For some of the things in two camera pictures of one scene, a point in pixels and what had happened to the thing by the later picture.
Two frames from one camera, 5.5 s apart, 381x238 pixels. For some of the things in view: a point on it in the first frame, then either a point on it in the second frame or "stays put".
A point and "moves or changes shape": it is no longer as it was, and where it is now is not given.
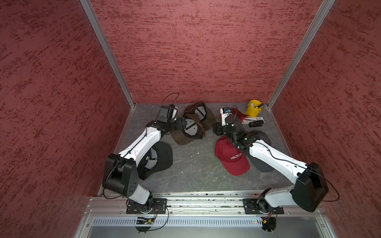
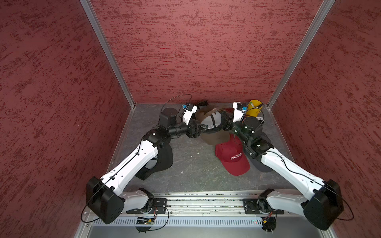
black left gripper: x=181 y=125 to x=194 y=133
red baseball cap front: x=232 y=158 stays put
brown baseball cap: x=194 y=131 moves or changes shape
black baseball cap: x=158 y=157 stays put
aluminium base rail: x=197 y=210 stays put
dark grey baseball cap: x=255 y=163 stays put
